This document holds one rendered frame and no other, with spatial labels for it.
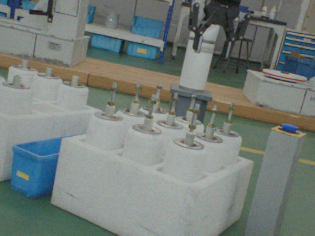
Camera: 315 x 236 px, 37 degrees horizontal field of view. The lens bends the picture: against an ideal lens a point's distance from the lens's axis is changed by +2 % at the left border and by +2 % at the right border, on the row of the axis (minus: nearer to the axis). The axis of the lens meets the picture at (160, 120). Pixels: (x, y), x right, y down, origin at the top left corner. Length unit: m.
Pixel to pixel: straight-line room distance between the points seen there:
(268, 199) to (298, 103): 2.06
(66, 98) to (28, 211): 0.45
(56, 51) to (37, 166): 1.99
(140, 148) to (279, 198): 0.37
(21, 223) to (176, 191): 0.37
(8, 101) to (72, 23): 1.89
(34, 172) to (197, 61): 0.67
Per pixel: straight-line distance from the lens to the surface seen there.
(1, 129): 1.35
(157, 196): 1.08
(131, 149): 1.13
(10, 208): 1.24
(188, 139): 1.09
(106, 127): 1.17
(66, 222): 1.19
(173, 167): 1.08
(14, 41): 3.26
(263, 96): 3.19
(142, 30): 5.76
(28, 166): 1.28
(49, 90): 1.62
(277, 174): 1.21
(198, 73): 1.61
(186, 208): 1.05
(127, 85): 3.06
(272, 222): 1.24
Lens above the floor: 0.53
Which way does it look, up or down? 12 degrees down
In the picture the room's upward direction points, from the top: 12 degrees clockwise
